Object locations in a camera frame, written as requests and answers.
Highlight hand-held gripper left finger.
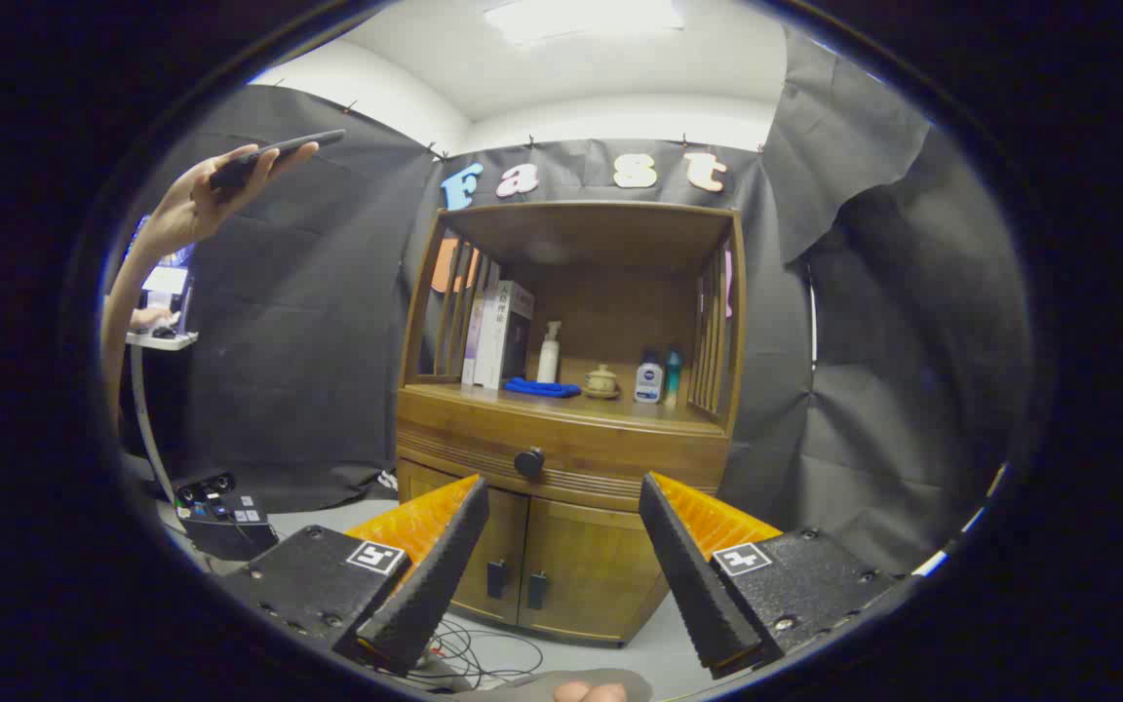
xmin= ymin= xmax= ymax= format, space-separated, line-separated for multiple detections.
xmin=218 ymin=474 xmax=491 ymax=676

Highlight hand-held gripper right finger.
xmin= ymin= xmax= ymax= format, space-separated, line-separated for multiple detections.
xmin=638 ymin=471 xmax=902 ymax=681

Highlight black smartphone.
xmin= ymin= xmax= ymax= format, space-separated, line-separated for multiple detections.
xmin=209 ymin=129 xmax=348 ymax=191

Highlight wooden countertop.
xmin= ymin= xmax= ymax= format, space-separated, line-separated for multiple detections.
xmin=406 ymin=382 xmax=726 ymax=435

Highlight wooden cabinet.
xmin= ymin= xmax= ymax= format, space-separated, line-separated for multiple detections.
xmin=394 ymin=200 xmax=748 ymax=647

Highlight white lotion bottle blue cap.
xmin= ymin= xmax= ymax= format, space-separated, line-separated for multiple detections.
xmin=634 ymin=351 xmax=666 ymax=405

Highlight blue cloth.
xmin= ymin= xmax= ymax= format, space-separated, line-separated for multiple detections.
xmin=503 ymin=376 xmax=582 ymax=399

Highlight white pump bottle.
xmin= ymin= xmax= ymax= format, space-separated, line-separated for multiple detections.
xmin=536 ymin=321 xmax=563 ymax=385

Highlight white book with portrait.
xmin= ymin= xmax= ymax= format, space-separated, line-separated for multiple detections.
xmin=474 ymin=280 xmax=536 ymax=391

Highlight ceiling light panel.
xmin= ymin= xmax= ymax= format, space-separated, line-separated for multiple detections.
xmin=482 ymin=0 xmax=687 ymax=47

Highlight floor cables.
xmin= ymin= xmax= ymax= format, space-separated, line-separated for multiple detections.
xmin=410 ymin=616 xmax=545 ymax=691

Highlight black camera device box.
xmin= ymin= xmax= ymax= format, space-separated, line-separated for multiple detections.
xmin=174 ymin=472 xmax=280 ymax=563

